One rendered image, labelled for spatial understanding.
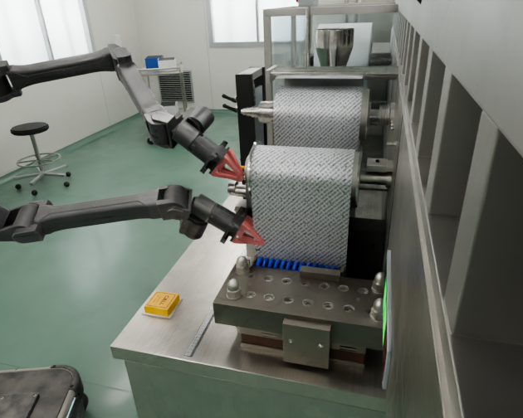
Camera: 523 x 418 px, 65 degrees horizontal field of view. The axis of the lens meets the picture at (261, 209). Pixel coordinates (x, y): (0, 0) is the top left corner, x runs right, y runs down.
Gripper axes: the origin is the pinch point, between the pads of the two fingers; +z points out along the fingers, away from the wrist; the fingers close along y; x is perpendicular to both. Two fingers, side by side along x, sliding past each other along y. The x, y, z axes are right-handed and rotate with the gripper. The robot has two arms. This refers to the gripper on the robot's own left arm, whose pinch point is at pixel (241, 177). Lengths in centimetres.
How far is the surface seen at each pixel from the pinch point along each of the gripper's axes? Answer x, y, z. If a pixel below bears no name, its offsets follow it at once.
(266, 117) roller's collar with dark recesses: 8.4, -22.3, -3.9
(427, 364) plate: 38, 73, 13
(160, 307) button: -35.0, 19.2, 3.8
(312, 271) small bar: -1.3, 13.5, 26.7
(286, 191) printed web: 8.0, 6.8, 10.3
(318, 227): 5.9, 7.5, 21.8
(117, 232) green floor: -198, -157, -42
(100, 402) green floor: -146, -10, 15
